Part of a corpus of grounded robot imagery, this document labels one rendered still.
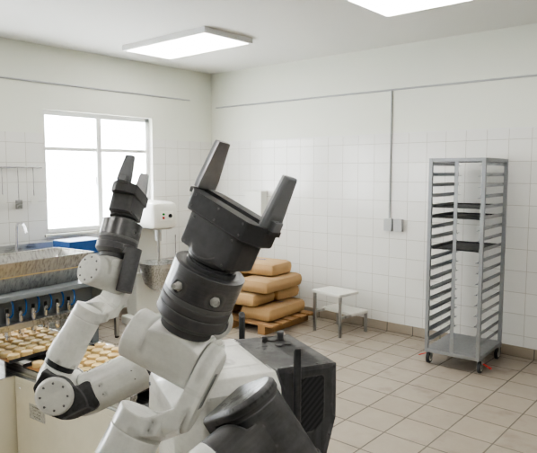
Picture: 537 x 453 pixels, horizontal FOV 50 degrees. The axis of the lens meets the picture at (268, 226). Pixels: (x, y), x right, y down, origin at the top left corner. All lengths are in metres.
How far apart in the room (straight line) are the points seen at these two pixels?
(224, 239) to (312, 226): 6.19
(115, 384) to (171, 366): 0.58
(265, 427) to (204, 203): 0.35
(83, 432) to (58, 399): 1.18
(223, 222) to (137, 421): 0.25
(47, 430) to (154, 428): 1.96
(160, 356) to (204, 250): 0.14
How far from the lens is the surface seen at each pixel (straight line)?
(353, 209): 6.50
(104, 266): 1.25
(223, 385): 0.97
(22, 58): 6.50
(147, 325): 0.72
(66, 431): 2.56
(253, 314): 6.28
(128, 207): 1.29
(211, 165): 0.69
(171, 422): 0.71
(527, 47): 5.83
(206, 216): 0.67
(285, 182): 0.62
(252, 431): 0.85
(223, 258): 0.65
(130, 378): 1.28
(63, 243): 6.10
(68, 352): 1.30
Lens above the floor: 1.70
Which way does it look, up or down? 5 degrees down
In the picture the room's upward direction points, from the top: straight up
